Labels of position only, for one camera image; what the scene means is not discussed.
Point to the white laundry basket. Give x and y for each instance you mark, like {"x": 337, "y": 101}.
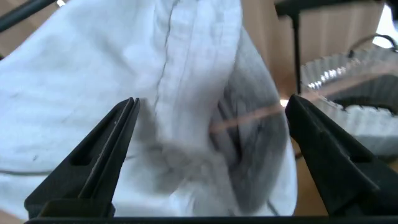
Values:
{"x": 367, "y": 121}

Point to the pink clothes hanger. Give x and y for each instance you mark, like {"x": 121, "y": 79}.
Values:
{"x": 248, "y": 116}

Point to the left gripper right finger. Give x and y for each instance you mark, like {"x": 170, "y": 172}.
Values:
{"x": 339, "y": 165}

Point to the pale grey garment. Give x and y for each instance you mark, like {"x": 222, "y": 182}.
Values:
{"x": 93, "y": 68}

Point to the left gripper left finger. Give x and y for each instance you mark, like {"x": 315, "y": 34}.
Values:
{"x": 93, "y": 168}

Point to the black clothes rack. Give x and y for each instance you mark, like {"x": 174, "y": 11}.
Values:
{"x": 297, "y": 46}

